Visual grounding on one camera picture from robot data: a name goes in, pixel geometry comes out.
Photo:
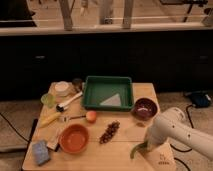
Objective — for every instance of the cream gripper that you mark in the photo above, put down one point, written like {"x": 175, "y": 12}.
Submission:
{"x": 148, "y": 146}

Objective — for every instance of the green pepper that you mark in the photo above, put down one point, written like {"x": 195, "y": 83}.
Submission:
{"x": 140, "y": 147}

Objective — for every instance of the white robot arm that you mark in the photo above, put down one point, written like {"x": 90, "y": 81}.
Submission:
{"x": 169, "y": 124}

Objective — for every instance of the dark maroon bowl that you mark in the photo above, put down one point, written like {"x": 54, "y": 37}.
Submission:
{"x": 145, "y": 109}

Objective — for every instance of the orange red bowl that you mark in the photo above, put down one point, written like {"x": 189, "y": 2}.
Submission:
{"x": 74, "y": 139}

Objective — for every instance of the bunch of dark grapes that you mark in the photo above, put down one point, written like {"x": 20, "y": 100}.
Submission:
{"x": 109, "y": 132}

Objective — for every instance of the orange peach fruit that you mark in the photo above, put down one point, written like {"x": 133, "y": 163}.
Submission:
{"x": 91, "y": 116}

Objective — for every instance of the black device on floor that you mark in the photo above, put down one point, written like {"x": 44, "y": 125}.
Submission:
{"x": 199, "y": 99}

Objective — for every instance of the green plastic tray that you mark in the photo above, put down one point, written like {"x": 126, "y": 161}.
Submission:
{"x": 108, "y": 93}

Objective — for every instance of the small wooden block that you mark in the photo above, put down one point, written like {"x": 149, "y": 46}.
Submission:
{"x": 53, "y": 144}

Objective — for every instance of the white round container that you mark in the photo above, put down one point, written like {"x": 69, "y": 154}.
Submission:
{"x": 62, "y": 88}

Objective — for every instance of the yellow banana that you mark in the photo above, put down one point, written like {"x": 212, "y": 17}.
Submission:
{"x": 46, "y": 120}

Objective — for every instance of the blue sponge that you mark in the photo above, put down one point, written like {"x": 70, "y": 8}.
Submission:
{"x": 40, "y": 152}

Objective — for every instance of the green plastic cup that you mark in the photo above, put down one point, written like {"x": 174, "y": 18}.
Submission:
{"x": 48, "y": 100}

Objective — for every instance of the white handled brush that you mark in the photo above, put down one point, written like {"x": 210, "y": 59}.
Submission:
{"x": 64, "y": 105}

